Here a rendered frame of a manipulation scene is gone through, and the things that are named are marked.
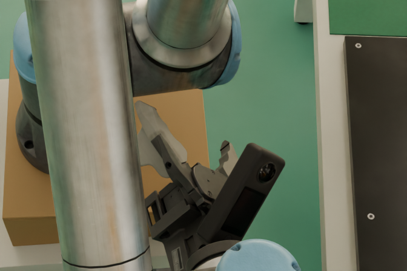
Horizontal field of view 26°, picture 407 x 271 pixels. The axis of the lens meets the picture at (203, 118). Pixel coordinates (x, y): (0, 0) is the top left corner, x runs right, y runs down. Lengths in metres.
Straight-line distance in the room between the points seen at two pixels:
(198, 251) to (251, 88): 1.40
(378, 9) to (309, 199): 0.75
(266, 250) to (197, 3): 0.26
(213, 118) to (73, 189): 1.54
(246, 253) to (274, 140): 1.44
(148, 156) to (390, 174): 0.41
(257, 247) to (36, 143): 0.46
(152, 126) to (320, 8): 0.57
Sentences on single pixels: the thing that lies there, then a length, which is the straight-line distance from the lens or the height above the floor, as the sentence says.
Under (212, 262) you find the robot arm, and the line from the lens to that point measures 0.90.
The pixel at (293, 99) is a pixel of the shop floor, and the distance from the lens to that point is 2.27.
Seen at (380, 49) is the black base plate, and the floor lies 0.77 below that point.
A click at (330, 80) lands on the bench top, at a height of 0.75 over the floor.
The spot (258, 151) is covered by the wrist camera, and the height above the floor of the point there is 1.06.
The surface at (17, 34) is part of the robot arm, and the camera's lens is 1.04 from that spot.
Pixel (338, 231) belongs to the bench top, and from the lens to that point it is 1.23.
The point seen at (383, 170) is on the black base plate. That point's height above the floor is 0.77.
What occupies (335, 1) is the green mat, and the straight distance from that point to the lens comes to 1.47.
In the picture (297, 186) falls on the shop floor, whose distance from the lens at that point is 2.13.
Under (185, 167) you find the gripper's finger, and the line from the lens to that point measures 0.95.
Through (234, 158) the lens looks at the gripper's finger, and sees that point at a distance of 1.05.
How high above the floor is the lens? 1.82
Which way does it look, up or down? 55 degrees down
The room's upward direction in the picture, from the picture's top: straight up
